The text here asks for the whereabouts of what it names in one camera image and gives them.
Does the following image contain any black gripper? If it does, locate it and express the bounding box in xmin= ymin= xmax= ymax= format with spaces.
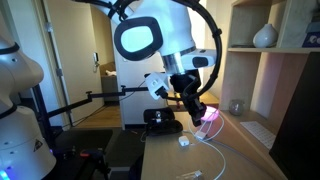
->
xmin=169 ymin=73 xmax=208 ymax=128

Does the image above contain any wooden desk shelf unit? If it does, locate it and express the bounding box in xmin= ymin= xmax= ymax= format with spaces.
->
xmin=218 ymin=0 xmax=320 ymax=180

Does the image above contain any glowing dome table lamp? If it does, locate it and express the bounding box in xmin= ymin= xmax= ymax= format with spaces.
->
xmin=199 ymin=105 xmax=220 ymax=123

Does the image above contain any white adapter dongle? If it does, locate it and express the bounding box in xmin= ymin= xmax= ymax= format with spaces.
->
xmin=182 ymin=129 xmax=208 ymax=141

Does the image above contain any white charger cube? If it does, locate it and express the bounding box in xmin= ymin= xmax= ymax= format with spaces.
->
xmin=177 ymin=135 xmax=190 ymax=148

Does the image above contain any black zip pouch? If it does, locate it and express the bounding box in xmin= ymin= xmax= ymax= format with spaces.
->
xmin=143 ymin=107 xmax=184 ymax=137

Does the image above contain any round glass bowl vase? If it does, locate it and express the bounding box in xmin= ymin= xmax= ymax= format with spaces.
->
xmin=228 ymin=99 xmax=245 ymax=117

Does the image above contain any clear plastic blister packet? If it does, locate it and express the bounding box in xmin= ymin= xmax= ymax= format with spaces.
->
xmin=175 ymin=169 xmax=205 ymax=180

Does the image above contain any white slim keyboard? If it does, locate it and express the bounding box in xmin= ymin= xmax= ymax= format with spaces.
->
xmin=239 ymin=120 xmax=277 ymax=151

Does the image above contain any dark flat dish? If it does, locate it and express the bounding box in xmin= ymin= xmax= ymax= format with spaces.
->
xmin=230 ymin=43 xmax=253 ymax=49

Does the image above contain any tall white floor lamp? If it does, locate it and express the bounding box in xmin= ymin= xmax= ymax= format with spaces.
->
xmin=184 ymin=0 xmax=206 ymax=93

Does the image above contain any grey background furniture block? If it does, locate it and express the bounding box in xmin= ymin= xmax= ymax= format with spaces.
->
xmin=100 ymin=74 xmax=120 ymax=103

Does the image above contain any white ceramic vase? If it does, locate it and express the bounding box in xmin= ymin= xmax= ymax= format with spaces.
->
xmin=252 ymin=23 xmax=279 ymax=49

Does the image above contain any black computer monitor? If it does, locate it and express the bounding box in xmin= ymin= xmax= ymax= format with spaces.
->
xmin=269 ymin=51 xmax=320 ymax=180

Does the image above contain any black floor mat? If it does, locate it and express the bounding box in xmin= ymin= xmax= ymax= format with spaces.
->
xmin=53 ymin=128 xmax=148 ymax=169

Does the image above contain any beige room door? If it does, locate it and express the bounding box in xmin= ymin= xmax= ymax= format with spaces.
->
xmin=41 ymin=0 xmax=105 ymax=128

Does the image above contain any blue box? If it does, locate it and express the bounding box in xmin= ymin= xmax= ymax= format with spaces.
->
xmin=301 ymin=21 xmax=320 ymax=49

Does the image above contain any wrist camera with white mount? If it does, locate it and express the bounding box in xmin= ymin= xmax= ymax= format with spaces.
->
xmin=144 ymin=71 xmax=171 ymax=101

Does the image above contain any grey monitor cable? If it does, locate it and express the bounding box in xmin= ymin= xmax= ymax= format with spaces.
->
xmin=203 ymin=135 xmax=279 ymax=178

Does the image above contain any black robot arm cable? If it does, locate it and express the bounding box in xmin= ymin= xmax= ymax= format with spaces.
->
xmin=71 ymin=0 xmax=224 ymax=103

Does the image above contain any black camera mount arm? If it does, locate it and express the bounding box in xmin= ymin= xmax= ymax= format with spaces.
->
xmin=46 ymin=84 xmax=149 ymax=118

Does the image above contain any door handle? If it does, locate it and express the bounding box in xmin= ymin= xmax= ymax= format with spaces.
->
xmin=92 ymin=51 xmax=101 ymax=73

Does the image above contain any black metal stand frame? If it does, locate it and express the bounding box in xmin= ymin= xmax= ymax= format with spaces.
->
xmin=19 ymin=83 xmax=111 ymax=180

